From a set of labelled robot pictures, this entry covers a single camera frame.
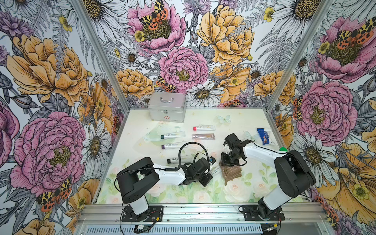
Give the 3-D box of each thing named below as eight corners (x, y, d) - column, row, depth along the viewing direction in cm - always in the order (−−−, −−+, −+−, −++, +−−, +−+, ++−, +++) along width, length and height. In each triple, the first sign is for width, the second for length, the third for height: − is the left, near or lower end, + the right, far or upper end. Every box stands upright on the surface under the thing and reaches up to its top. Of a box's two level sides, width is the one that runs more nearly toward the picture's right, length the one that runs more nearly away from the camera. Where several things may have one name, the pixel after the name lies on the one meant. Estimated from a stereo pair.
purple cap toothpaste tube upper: (161, 149, 100) (161, 147, 98) (161, 146, 101) (161, 144, 99) (184, 146, 101) (184, 144, 99) (184, 143, 102) (184, 141, 101)
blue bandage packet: (261, 145, 103) (263, 141, 100) (256, 130, 111) (258, 127, 108) (269, 145, 103) (271, 141, 100) (263, 130, 111) (265, 127, 108)
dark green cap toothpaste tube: (161, 139, 105) (160, 137, 103) (161, 135, 107) (160, 133, 105) (185, 136, 107) (185, 133, 105) (185, 133, 109) (185, 130, 107)
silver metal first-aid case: (151, 123, 115) (146, 107, 103) (155, 105, 128) (151, 90, 115) (185, 123, 115) (184, 107, 103) (186, 105, 128) (185, 90, 115)
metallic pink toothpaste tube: (192, 139, 106) (192, 136, 104) (192, 135, 108) (192, 133, 106) (214, 139, 106) (215, 136, 104) (214, 135, 108) (215, 133, 106)
